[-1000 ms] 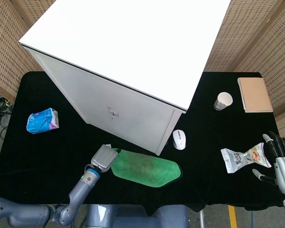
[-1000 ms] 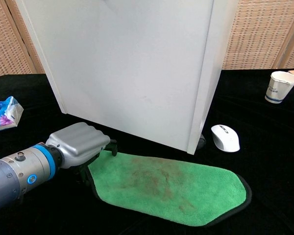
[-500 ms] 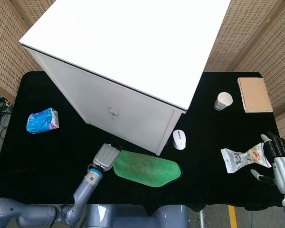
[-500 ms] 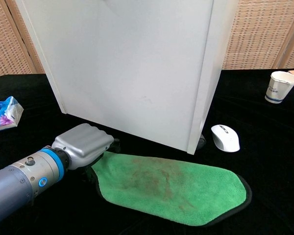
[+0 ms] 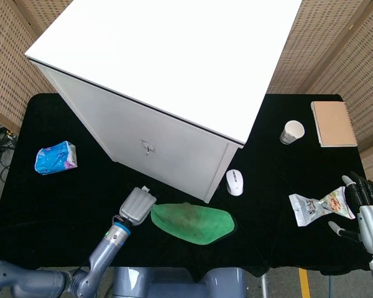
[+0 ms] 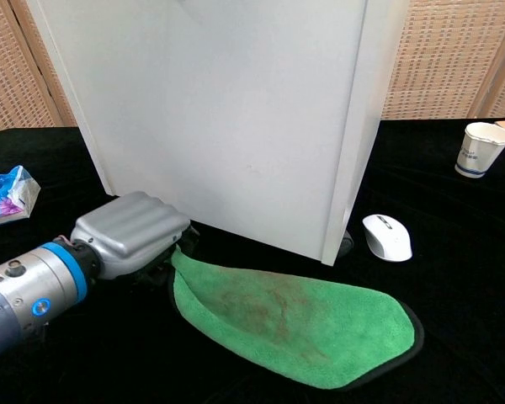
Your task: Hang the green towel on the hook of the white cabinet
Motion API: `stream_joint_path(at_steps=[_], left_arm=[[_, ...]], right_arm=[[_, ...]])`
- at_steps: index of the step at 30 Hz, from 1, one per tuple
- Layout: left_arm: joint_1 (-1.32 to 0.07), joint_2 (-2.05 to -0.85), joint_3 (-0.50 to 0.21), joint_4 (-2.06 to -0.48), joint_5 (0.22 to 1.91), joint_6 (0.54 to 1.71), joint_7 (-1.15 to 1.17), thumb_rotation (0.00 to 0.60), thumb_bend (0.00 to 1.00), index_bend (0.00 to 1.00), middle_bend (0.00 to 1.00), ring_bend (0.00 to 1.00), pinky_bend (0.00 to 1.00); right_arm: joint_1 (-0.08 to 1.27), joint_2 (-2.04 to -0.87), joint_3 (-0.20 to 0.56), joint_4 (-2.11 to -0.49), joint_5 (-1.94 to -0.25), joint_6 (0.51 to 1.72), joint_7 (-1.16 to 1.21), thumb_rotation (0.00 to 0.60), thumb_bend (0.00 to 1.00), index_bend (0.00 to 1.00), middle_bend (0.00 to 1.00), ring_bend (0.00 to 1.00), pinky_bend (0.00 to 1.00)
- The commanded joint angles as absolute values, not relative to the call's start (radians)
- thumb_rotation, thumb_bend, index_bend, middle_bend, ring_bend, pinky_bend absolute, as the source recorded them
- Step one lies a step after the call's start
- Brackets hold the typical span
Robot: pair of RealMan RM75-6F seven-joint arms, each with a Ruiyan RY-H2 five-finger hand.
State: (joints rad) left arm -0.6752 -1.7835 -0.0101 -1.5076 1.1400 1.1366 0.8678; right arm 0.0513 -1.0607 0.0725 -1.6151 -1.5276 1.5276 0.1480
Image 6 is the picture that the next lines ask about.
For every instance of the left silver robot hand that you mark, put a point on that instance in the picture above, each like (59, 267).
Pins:
(130, 231)

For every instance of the green microfiber cloth black trim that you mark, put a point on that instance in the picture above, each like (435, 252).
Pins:
(286, 324)

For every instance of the white cabinet box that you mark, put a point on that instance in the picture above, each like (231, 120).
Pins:
(231, 113)

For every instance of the dark grey rounded object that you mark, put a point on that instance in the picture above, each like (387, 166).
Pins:
(345, 245)

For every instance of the blue tissue pack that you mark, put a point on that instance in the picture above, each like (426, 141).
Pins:
(4, 195)

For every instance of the woven rattan folding screen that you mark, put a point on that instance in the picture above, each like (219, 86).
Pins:
(442, 59)

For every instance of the white paper cup blue print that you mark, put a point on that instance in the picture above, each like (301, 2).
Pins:
(480, 151)

